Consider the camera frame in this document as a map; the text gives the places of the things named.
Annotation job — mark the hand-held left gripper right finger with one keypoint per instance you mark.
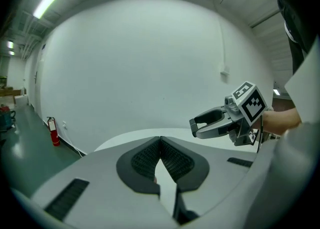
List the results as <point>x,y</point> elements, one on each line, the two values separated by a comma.
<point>220,173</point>

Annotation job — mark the ceiling light strip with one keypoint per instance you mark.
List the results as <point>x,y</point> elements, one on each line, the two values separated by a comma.
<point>48,0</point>

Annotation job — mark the white wall conduit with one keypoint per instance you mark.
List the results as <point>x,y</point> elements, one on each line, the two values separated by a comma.
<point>222,45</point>

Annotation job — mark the white door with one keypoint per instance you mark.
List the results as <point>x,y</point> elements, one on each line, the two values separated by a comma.
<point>38,88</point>

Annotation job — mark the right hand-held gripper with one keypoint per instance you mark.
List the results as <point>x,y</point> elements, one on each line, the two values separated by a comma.
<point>252,105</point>

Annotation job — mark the teal and red vacuum cleaner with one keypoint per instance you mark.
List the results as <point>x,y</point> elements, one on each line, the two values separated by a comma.
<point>7,119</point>

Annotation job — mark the person's black shirt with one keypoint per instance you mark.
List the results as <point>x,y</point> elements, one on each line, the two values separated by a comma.
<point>297,5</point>

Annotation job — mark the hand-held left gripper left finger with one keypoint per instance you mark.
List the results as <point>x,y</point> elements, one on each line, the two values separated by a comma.
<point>100,193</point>

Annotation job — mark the red fire extinguisher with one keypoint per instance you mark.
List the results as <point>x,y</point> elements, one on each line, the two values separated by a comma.
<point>54,135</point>

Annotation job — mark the person's right forearm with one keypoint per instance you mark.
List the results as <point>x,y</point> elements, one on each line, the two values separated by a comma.
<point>282,121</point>

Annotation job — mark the white wall junction box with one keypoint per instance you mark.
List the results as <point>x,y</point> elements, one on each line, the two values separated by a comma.
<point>225,70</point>

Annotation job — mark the white wall outlet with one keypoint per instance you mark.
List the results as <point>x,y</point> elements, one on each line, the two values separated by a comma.
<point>64,125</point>

